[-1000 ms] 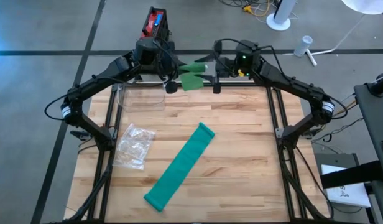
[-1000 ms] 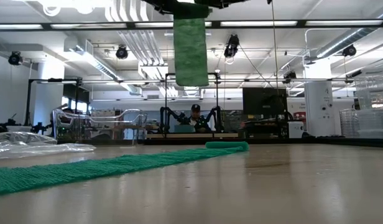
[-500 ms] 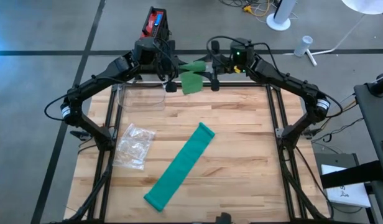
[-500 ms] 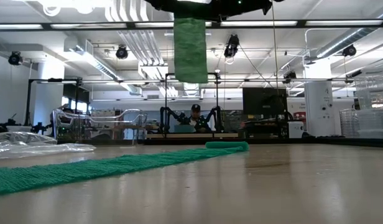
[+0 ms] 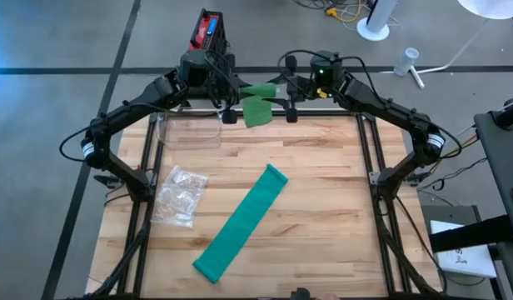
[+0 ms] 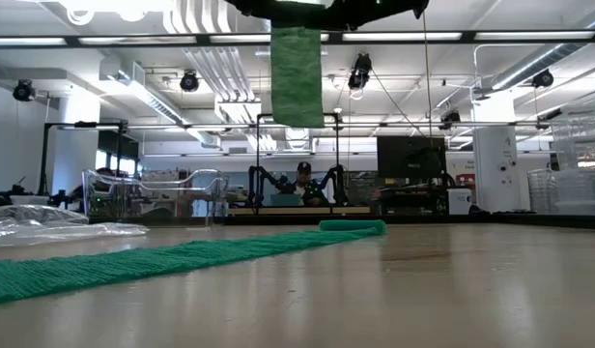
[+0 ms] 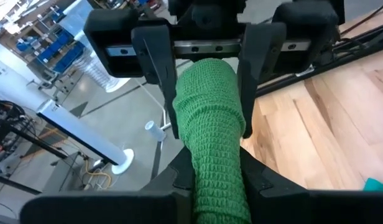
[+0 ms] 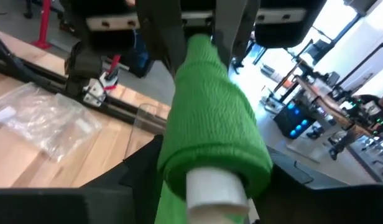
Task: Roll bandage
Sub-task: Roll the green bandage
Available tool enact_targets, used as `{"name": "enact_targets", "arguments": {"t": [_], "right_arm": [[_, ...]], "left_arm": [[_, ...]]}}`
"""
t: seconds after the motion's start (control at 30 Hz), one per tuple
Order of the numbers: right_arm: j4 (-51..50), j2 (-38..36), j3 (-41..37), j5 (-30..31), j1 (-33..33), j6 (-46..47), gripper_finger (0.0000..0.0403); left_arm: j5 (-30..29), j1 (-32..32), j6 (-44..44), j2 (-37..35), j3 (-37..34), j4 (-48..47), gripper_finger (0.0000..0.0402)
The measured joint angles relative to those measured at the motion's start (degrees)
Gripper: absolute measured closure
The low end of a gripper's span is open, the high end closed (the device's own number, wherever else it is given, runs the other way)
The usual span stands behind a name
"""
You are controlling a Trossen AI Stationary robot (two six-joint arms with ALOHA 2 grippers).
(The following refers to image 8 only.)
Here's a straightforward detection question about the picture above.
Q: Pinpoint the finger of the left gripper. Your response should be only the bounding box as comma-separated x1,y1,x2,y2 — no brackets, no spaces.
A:
212,0,261,68
136,0,188,78

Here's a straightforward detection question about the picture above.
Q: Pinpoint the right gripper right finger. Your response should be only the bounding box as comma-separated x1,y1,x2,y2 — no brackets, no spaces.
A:
252,145,383,224

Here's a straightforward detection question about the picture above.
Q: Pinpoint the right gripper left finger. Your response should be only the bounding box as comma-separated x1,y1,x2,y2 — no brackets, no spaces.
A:
0,134,165,224

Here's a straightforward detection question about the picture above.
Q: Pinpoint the light green bandage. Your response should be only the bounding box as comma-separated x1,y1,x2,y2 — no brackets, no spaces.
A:
154,33,274,224

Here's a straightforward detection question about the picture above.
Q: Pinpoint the white plastic tube core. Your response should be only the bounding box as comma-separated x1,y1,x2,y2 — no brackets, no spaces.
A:
185,166,251,224

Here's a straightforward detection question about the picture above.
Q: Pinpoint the red metal stand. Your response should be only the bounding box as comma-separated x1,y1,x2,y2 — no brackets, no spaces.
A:
31,0,53,50

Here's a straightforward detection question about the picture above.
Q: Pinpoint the clear plastic bag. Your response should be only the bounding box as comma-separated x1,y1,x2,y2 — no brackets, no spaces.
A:
0,82,103,163

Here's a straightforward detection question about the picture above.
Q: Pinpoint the black computer with blue lights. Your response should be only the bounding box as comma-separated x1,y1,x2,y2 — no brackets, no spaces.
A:
273,100,317,140

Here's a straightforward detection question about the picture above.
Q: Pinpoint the wooden desk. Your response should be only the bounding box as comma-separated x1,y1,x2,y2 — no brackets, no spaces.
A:
284,74,376,138

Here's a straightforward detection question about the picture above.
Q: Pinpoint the person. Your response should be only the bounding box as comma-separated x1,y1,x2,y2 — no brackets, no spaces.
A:
328,91,383,162

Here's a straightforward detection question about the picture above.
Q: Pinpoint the black metal table frame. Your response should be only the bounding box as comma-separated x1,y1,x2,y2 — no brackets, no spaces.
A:
0,29,168,135

